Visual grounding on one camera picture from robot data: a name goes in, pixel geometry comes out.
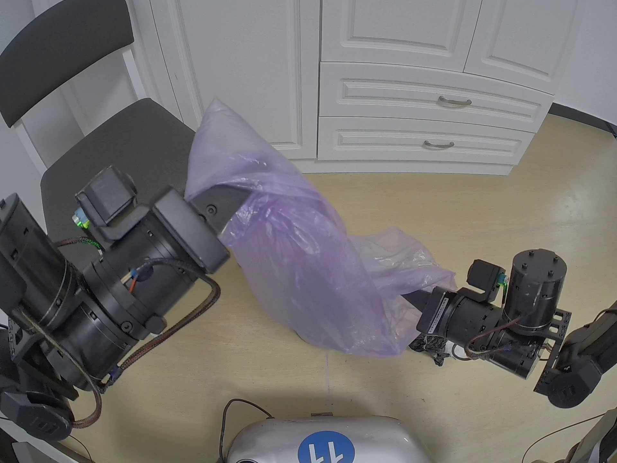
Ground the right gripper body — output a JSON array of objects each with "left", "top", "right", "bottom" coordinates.
[{"left": 417, "top": 285, "right": 508, "bottom": 352}]

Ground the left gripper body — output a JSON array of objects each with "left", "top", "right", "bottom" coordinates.
[{"left": 84, "top": 186, "right": 229, "bottom": 341}]

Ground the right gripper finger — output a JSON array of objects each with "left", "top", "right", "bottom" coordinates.
[{"left": 400, "top": 291, "right": 434, "bottom": 313}]

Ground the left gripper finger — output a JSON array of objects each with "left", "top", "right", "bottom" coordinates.
[{"left": 190, "top": 184, "right": 254, "bottom": 235}]

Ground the black plastic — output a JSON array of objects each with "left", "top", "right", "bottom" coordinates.
[{"left": 410, "top": 335, "right": 451, "bottom": 368}]

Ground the purple plastic bag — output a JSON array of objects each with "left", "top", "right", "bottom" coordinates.
[{"left": 184, "top": 97, "right": 458, "bottom": 357}]

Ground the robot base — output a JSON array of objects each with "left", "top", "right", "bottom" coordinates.
[{"left": 227, "top": 415, "right": 425, "bottom": 463}]

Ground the white chair with grey cushions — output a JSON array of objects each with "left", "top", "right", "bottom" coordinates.
[{"left": 0, "top": 0, "right": 203, "bottom": 240}]

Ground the white wardrobe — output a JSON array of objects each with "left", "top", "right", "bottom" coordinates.
[{"left": 29, "top": 0, "right": 598, "bottom": 177}]

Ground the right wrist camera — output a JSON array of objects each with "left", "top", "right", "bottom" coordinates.
[{"left": 467, "top": 259, "right": 508, "bottom": 304}]

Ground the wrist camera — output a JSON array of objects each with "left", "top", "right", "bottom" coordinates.
[
  {"left": 75, "top": 166, "right": 148, "bottom": 250},
  {"left": 467, "top": 259, "right": 508, "bottom": 304}
]

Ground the black cable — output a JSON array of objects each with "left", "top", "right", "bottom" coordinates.
[
  {"left": 525, "top": 413, "right": 605, "bottom": 463},
  {"left": 219, "top": 399, "right": 276, "bottom": 463},
  {"left": 72, "top": 259, "right": 222, "bottom": 428}
]

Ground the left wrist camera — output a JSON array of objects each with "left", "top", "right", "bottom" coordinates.
[{"left": 75, "top": 166, "right": 148, "bottom": 250}]

